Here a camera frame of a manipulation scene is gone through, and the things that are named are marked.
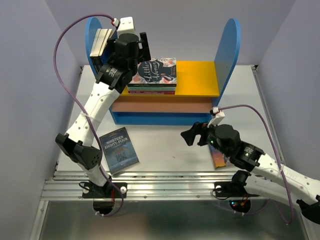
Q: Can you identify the red Roald Dahl book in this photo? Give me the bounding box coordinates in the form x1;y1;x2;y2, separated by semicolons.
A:
128;90;176;95

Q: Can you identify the aluminium rail frame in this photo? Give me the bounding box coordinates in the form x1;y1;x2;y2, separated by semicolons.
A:
41;65;275;201

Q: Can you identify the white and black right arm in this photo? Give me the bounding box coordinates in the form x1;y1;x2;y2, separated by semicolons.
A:
180;122;320;224

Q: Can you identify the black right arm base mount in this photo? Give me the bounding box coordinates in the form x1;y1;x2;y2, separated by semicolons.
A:
211;170;251;200

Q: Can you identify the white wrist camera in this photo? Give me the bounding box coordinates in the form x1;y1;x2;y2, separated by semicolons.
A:
111;16;136;37
207;106;225;128

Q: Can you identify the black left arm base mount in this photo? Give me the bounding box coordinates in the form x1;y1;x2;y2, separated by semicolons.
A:
78;181;121;199

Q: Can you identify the sunset cover book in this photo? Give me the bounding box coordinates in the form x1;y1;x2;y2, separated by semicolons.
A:
209;145;231;169

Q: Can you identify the teal spine book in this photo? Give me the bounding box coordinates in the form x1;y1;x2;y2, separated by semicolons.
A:
127;86;176;91

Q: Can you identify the A Tale of Two Cities book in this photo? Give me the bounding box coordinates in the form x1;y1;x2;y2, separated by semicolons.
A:
95;28;109;57

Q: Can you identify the Animal Farm book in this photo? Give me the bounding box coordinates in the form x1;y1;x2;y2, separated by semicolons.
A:
99;28;117;63

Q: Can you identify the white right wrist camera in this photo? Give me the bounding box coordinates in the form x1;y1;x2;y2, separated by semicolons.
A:
207;106;225;128

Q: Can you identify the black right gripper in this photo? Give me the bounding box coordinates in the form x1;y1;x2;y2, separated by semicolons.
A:
180;118;230;158

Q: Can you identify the Three Days to See book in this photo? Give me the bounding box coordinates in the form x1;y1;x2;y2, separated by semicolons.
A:
89;28;106;73

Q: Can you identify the blue and yellow bookshelf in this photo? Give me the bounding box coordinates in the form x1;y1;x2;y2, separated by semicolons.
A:
84;16;242;126

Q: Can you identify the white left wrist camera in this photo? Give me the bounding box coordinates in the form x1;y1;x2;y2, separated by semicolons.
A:
111;16;136;37

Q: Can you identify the Nineteen Eighty-Four book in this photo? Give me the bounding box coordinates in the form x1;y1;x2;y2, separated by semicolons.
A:
99;127;140;175

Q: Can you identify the Little Women book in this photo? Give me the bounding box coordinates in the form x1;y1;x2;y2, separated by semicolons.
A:
127;57;177;88

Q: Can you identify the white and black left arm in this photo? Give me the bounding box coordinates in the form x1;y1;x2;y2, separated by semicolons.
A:
55;32;151;197

